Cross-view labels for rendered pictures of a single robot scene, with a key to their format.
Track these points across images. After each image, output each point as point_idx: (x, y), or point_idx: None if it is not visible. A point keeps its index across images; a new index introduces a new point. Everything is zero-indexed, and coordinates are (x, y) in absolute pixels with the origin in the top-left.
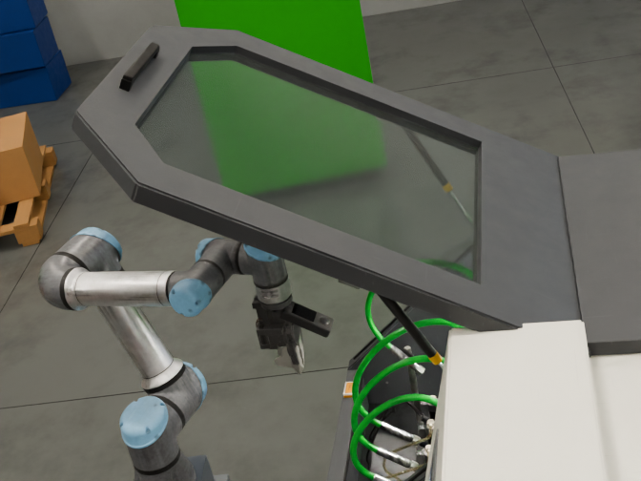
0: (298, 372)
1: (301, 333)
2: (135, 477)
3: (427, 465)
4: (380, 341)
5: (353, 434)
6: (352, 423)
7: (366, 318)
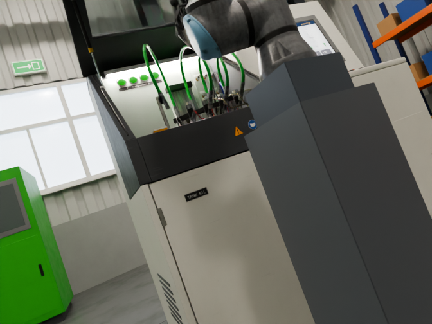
0: None
1: (179, 36)
2: (304, 40)
3: (243, 60)
4: (157, 85)
5: (235, 54)
6: (224, 63)
7: (150, 69)
